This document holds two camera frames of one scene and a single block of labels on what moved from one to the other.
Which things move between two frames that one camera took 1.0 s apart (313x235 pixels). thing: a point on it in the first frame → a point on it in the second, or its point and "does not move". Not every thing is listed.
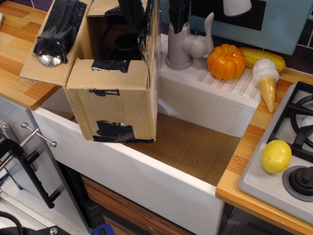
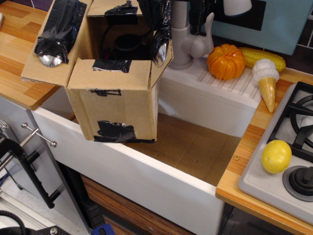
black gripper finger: x=134 y=12 → x=152 y=11
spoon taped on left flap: x=63 y=19 does not move
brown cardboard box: x=106 y=55 does not move
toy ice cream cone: x=265 y=73 does not move
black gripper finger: x=179 y=11 → x=198 y=11
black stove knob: x=298 y=180 does not move
